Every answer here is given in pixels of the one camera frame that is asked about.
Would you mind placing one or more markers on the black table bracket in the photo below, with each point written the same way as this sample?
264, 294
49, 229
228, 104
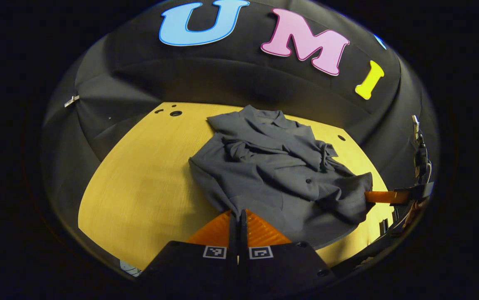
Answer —
384, 226

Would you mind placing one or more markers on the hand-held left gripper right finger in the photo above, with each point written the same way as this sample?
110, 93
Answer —
281, 262

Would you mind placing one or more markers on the grey collared shirt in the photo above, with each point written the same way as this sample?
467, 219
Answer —
273, 175

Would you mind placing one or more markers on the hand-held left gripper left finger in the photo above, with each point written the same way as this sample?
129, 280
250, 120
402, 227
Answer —
198, 262

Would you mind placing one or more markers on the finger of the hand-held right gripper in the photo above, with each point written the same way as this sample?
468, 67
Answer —
383, 196

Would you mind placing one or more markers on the black backdrop cloth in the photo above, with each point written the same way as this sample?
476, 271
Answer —
223, 75

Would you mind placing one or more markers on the white cloth clip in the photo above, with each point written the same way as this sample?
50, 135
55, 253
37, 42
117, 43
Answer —
71, 101

